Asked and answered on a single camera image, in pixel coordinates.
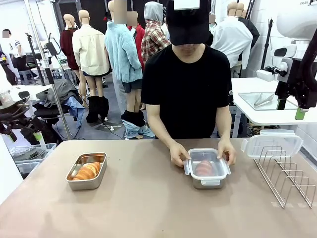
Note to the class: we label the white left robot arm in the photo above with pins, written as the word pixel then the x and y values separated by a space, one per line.
pixel 17 95

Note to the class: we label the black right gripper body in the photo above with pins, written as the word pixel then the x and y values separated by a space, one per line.
pixel 292 89

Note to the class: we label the clear plastic storage bin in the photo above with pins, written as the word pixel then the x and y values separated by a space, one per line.
pixel 47 148
pixel 27 166

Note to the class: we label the clear plastic container lid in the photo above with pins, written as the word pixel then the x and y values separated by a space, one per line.
pixel 205 155
pixel 272 141

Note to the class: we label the white floor power strip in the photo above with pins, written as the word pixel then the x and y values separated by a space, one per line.
pixel 112 127

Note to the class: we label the white side table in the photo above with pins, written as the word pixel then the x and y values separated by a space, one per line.
pixel 247 84

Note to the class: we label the silver metal tongs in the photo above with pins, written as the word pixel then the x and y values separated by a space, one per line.
pixel 262 101

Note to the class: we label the black light stand with adapter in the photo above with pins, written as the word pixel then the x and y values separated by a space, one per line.
pixel 52 48

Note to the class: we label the mannequin in cream jacket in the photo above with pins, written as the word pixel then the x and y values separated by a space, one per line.
pixel 89 49

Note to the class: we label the black baseball cap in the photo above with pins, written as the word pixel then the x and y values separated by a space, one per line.
pixel 188 27

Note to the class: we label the steel rectangular container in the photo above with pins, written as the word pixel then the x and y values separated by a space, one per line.
pixel 85 185
pixel 208 186

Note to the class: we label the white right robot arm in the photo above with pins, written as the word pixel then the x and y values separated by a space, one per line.
pixel 297 22

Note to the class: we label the golden croissant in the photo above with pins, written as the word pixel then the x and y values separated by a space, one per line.
pixel 204 168
pixel 86 171

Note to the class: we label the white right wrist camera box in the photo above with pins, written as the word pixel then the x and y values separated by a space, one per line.
pixel 265 75

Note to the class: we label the slanted silver metal pole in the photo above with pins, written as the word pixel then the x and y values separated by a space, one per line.
pixel 63 119

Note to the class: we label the mannequin with white collar top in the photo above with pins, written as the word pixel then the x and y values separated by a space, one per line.
pixel 212 26

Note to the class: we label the black garment heap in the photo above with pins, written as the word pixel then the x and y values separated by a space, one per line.
pixel 47 129

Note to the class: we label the mannequin in dark red sweater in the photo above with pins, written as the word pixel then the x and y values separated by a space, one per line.
pixel 68 47

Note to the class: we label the mannequin in light blue fleece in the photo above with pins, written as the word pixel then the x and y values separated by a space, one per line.
pixel 122 54

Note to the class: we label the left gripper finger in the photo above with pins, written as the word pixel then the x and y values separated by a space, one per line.
pixel 12 137
pixel 37 137

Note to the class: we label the person's left forearm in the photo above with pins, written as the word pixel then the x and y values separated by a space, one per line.
pixel 224 124

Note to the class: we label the grey plastic stool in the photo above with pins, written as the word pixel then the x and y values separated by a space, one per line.
pixel 26 74

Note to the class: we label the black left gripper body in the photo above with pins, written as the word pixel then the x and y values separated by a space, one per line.
pixel 19 122

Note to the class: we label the black camera tripod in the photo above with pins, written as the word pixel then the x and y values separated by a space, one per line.
pixel 33 57

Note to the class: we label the mannequin in white shirt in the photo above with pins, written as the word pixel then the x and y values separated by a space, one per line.
pixel 232 42

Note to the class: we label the person's right hand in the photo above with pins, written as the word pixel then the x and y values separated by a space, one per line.
pixel 177 153

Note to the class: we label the tall black stand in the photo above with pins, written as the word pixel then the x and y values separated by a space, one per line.
pixel 265 49

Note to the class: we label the mannequin in red jacket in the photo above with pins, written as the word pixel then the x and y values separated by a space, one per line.
pixel 139 37

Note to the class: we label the grey garment pile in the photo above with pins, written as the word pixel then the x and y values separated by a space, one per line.
pixel 62 91

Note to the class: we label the person's right forearm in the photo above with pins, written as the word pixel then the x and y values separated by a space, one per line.
pixel 161 126

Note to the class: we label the mannequin with dark bucket hat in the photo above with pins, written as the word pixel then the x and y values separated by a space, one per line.
pixel 164 15

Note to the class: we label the background person in white shirt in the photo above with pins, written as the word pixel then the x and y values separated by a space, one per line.
pixel 16 47

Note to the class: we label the mannequin in plaid shirt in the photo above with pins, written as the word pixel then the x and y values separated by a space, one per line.
pixel 151 42

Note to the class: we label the person in black t-shirt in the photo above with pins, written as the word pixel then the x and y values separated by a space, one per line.
pixel 185 86

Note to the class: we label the light blue garment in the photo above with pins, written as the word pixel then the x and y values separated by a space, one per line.
pixel 75 107

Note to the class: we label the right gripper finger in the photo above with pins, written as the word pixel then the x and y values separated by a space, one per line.
pixel 301 114
pixel 281 104

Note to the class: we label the mannequin in black coat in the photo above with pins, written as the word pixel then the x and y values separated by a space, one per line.
pixel 252 32

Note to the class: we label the person's left hand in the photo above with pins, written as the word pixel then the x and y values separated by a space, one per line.
pixel 227 148

